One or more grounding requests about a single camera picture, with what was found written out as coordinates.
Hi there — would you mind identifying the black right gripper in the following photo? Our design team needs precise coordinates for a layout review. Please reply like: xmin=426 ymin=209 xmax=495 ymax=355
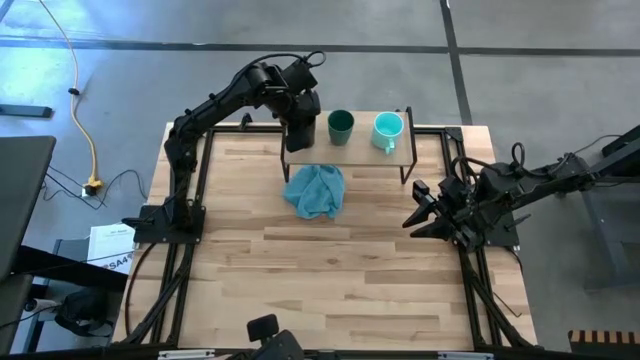
xmin=403 ymin=174 xmax=484 ymax=253

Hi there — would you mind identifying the black cup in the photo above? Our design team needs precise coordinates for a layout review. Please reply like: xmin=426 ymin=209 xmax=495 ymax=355
xmin=284 ymin=119 xmax=317 ymax=154

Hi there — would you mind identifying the dark teal cup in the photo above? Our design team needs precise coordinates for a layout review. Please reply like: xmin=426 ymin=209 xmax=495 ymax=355
xmin=327 ymin=109 xmax=356 ymax=147

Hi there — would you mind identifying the light turquoise mug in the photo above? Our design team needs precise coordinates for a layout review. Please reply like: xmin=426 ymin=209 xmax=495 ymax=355
xmin=370 ymin=111 xmax=405 ymax=156

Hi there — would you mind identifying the blue cloth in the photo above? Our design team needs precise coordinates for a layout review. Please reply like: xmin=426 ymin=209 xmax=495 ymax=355
xmin=282 ymin=163 xmax=346 ymax=221

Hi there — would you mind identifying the grey metal side desk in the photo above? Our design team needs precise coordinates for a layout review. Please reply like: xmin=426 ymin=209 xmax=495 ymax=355
xmin=552 ymin=124 xmax=640 ymax=291

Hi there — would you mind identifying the black chair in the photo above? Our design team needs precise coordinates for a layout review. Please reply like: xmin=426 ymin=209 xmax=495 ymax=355
xmin=246 ymin=313 xmax=306 ymax=360

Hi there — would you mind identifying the striped wooden black bench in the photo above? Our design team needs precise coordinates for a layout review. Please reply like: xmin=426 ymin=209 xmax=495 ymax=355
xmin=568 ymin=328 xmax=640 ymax=356

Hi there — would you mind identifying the white printed cardboard box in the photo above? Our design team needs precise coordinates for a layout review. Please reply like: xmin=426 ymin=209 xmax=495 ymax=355
xmin=87 ymin=223 xmax=136 ymax=274

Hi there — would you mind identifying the black flat floor bar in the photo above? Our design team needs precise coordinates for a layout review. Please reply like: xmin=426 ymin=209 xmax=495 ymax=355
xmin=0 ymin=103 xmax=55 ymax=120

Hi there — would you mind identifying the dark grey desk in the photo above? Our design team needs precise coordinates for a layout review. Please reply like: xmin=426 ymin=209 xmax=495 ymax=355
xmin=0 ymin=135 xmax=129 ymax=356

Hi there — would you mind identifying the black bag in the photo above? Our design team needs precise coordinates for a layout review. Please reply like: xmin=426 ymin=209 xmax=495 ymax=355
xmin=53 ymin=288 xmax=116 ymax=337

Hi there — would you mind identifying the black aluminium table frame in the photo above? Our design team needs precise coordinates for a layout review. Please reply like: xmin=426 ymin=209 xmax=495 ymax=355
xmin=112 ymin=112 xmax=539 ymax=360

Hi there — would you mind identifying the wooden shelf black metal frame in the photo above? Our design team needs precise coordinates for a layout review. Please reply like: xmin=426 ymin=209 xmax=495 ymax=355
xmin=279 ymin=103 xmax=419 ymax=186

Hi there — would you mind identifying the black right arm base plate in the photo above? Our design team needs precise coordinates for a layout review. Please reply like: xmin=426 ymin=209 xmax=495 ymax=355
xmin=482 ymin=209 xmax=521 ymax=249

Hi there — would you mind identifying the silver frame bracket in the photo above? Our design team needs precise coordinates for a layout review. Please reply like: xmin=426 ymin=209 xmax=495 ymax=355
xmin=158 ymin=349 xmax=216 ymax=360
xmin=438 ymin=351 xmax=495 ymax=360

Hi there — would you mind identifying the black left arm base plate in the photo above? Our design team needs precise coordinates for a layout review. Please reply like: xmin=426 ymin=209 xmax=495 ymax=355
xmin=134 ymin=204 xmax=207 ymax=245

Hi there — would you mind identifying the yellow extension cable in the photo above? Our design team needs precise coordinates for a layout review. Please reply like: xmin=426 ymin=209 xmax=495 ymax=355
xmin=38 ymin=0 xmax=104 ymax=191

